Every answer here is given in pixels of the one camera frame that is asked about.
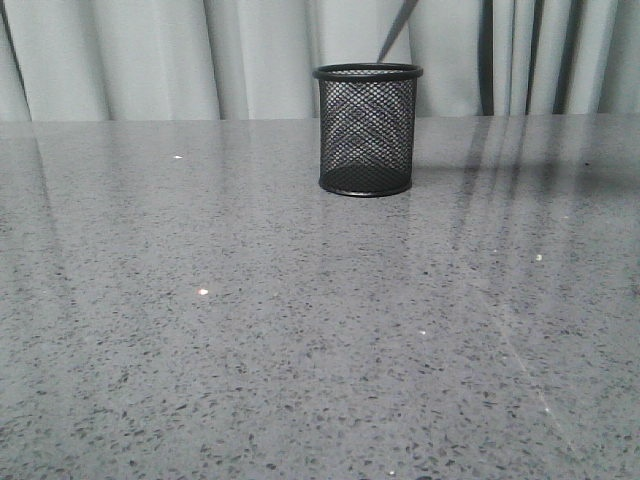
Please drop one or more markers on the grey curtain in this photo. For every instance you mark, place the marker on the grey curtain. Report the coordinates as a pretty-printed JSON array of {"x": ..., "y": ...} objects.
[{"x": 202, "y": 60}]

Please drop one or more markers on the orange and grey scissors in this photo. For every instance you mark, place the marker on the orange and grey scissors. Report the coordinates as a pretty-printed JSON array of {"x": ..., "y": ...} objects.
[{"x": 402, "y": 17}]

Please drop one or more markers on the black mesh pen cup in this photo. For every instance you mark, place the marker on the black mesh pen cup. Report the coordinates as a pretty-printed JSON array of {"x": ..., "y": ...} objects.
[{"x": 367, "y": 122}]

